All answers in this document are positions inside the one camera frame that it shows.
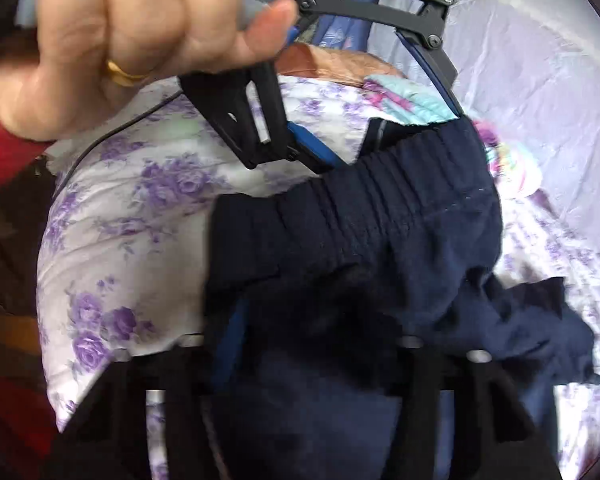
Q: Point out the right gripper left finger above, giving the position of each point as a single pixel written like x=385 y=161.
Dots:
x=183 y=407

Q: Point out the dark navy pants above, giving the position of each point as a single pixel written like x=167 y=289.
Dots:
x=336 y=270

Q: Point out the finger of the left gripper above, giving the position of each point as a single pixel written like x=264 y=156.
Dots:
x=429 y=55
x=223 y=101

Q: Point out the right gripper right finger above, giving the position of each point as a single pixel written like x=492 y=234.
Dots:
x=448 y=419

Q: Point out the brown pillow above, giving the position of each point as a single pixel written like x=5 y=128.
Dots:
x=347 y=67

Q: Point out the purple floral bed sheet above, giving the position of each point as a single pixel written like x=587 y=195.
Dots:
x=125 y=259

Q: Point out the blue patterned cloth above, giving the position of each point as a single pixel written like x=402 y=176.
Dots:
x=338 y=32

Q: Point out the white lace mosquito net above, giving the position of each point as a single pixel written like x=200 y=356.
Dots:
x=532 y=69

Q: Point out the person's left hand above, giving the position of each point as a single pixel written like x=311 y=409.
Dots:
x=87 y=59

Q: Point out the colourful folded quilt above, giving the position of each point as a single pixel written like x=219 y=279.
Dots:
x=515 y=170

